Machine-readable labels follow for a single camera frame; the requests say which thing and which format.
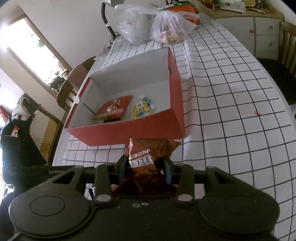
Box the brown red chip bag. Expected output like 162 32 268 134
111 138 181 197

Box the white sideboard cabinet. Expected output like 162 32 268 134
213 5 284 60

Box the tissue box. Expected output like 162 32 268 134
219 0 246 13

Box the yellow minion snack pack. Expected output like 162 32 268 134
132 100 154 120

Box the red snack bag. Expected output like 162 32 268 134
95 95 133 116

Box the red cardboard box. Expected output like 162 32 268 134
64 48 185 146

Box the wooden chair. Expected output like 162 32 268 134
57 56 95 112
259 21 295 105

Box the silver desk lamp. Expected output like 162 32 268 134
101 0 125 41

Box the right wooden chair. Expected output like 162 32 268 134
259 21 295 105

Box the clear plastic bag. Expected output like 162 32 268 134
115 4 158 45

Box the black backpack on chair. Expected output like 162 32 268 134
0 114 48 186

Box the left wooden chair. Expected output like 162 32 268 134
57 56 95 112

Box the pink snack plastic bag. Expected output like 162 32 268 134
149 10 200 44

